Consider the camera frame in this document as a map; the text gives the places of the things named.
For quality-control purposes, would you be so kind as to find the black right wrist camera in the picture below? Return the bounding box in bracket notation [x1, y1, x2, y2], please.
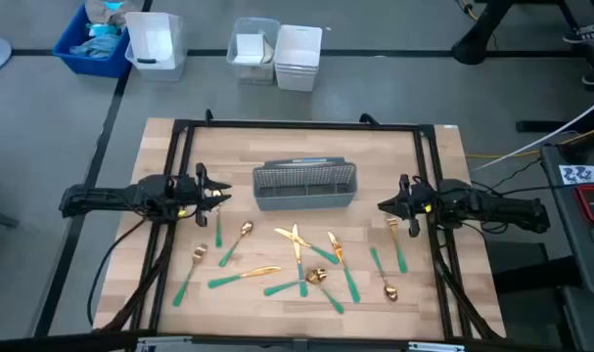
[416, 181, 439, 202]

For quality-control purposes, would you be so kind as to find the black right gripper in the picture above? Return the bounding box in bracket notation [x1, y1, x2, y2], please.
[377, 173, 442, 239]

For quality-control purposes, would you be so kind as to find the yellow black cable bundle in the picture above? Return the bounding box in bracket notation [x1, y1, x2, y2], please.
[455, 0, 479, 22]

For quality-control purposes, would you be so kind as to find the gold knife green handle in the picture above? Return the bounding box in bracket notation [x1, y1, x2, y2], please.
[206, 265, 283, 289]
[273, 226, 341, 266]
[291, 223, 309, 298]

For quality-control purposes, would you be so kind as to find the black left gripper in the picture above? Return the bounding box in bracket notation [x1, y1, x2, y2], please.
[166, 162, 233, 228]

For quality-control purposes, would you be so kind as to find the black aluminium rig frame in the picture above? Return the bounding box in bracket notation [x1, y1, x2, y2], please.
[98, 108, 506, 343]

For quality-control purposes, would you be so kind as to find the gold spoon green handle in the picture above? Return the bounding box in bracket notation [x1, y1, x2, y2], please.
[305, 267, 345, 315]
[369, 246, 399, 303]
[211, 189, 224, 249]
[217, 220, 254, 268]

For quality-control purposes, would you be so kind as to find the yellow floor cable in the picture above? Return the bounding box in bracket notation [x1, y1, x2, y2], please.
[465, 124, 594, 160]

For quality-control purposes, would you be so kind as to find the white lidded plastic bin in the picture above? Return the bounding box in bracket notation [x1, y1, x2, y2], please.
[123, 11, 186, 83]

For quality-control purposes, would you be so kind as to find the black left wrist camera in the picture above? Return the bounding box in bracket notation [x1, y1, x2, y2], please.
[164, 174, 196, 198]

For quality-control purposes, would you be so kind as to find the teal cloth item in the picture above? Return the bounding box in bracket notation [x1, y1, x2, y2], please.
[86, 22, 121, 38]

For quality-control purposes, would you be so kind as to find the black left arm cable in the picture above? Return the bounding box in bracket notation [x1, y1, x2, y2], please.
[86, 218, 147, 328]

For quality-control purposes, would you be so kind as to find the black side desk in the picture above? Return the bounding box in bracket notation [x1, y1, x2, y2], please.
[539, 144, 594, 294]

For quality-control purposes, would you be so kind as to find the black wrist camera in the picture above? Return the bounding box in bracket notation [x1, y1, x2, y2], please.
[164, 174, 196, 198]
[416, 181, 439, 202]

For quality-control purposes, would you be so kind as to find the white printed marker tag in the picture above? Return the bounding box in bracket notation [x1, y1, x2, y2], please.
[559, 164, 594, 187]

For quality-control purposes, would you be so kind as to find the grey brown cloth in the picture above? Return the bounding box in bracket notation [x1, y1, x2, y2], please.
[84, 0, 141, 25]

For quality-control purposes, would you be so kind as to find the blue grey cloth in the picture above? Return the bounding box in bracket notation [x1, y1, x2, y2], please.
[69, 33, 124, 60]

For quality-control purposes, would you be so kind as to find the grey mesh cutlery basket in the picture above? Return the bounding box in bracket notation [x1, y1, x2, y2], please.
[251, 155, 359, 212]

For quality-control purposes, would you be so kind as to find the white flat box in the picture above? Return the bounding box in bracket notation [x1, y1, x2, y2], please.
[233, 32, 274, 65]

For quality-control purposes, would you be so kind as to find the white ribbed plastic bin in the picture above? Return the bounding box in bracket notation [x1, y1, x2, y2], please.
[274, 23, 324, 93]

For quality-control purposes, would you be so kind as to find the grey furniture foot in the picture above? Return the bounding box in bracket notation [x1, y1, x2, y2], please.
[0, 206, 21, 229]

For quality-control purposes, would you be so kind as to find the silver frame bracket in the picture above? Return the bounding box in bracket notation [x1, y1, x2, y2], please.
[134, 335, 194, 352]
[406, 340, 467, 352]

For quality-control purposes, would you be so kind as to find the blue plastic bin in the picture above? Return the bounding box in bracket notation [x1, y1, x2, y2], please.
[52, 3, 132, 79]

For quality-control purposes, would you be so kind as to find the black table leg base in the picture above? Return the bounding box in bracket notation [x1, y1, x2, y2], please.
[450, 0, 591, 66]

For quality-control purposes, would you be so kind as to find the black floor bar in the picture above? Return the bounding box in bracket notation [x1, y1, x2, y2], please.
[515, 118, 587, 134]

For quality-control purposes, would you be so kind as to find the clear plastic bin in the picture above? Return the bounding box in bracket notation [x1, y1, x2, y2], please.
[226, 17, 282, 85]

